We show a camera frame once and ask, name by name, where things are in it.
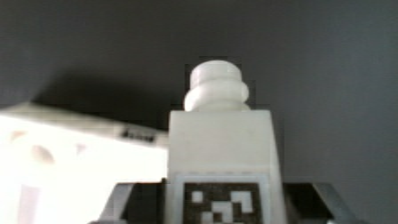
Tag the white leg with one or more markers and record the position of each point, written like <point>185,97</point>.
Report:
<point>224,188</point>

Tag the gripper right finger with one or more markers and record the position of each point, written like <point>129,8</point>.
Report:
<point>314,205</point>

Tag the white square tabletop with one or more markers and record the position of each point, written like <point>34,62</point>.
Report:
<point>69,155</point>

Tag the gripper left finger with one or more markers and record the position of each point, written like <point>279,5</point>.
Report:
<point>135,204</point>

